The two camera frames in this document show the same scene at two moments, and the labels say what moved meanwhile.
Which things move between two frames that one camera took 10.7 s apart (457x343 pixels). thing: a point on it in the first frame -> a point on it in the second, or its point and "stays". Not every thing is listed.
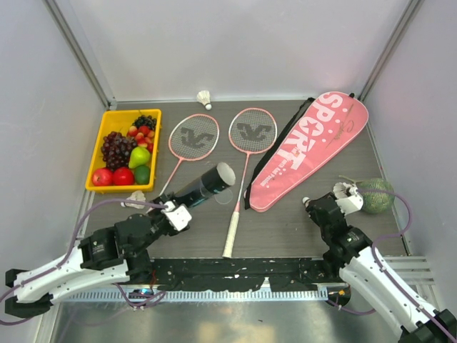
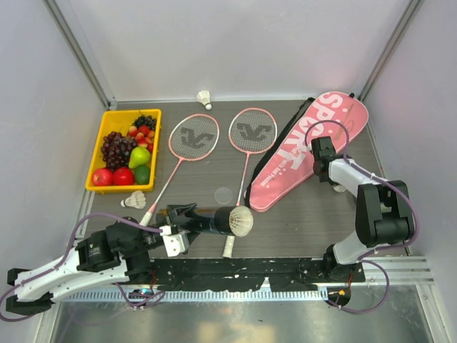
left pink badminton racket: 192,137 stays
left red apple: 102,177 stays
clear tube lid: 224,196 stays
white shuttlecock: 203,97 stays
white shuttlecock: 344,189 -> 240,221
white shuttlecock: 136,196 stays
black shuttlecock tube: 222,176 -> 216,219
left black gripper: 165,199 -> 174,214
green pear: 139,156 stays
